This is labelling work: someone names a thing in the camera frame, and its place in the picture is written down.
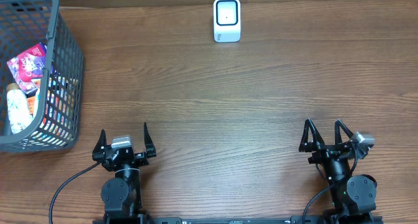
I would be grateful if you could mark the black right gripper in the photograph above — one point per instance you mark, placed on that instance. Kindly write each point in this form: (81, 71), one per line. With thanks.
(324, 151)

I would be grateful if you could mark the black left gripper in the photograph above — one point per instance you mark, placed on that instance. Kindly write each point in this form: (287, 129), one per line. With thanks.
(142, 160)

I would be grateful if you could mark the gold wet wipes pack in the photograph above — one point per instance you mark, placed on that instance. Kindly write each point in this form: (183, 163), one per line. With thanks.
(58, 121)

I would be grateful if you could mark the white floral tube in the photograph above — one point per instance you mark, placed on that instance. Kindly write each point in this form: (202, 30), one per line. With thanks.
(18, 111)

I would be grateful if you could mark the red purple snack packet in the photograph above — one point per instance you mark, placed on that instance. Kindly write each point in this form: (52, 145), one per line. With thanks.
(27, 68)

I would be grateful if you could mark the small orange box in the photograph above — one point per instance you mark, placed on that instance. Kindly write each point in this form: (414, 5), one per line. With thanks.
(33, 98)

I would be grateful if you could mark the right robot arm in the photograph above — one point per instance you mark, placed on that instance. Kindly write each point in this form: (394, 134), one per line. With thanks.
(353, 196)

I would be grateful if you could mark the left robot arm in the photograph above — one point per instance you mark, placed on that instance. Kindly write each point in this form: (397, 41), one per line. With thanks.
(122, 194)

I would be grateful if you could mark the white barcode scanner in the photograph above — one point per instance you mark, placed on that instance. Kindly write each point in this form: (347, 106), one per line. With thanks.
(227, 20)

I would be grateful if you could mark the grey plastic mesh basket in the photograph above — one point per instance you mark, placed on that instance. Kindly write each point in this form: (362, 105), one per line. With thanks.
(25, 23)

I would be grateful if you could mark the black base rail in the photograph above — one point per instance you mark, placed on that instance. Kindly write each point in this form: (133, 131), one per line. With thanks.
(178, 220)

